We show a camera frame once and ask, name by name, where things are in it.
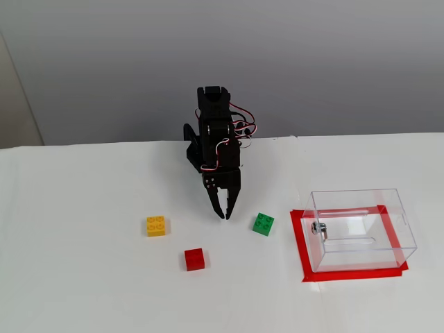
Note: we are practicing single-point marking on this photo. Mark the silver metal box lock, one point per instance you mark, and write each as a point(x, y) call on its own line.
point(318, 228)

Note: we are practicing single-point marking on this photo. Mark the red lego brick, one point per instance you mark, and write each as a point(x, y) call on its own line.
point(196, 260)

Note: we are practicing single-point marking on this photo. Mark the beige board panel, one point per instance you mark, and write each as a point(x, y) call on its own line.
point(17, 104)

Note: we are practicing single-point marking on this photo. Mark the transparent plastic box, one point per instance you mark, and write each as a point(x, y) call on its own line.
point(364, 208)

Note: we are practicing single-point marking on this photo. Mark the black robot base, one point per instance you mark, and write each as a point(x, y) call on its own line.
point(192, 149)

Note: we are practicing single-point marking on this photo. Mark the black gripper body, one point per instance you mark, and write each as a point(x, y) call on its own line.
point(227, 180)

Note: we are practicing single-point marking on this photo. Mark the red tape frame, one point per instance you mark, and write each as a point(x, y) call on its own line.
point(298, 243)

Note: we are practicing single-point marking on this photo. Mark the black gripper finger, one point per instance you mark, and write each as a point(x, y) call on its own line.
point(213, 194)
point(233, 199)

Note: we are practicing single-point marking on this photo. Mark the yellow lego brick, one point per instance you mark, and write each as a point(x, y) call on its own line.
point(157, 227)

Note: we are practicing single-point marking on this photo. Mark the green lego brick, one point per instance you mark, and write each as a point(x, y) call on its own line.
point(263, 224)

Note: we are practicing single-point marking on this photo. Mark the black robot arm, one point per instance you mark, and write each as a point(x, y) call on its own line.
point(215, 111)

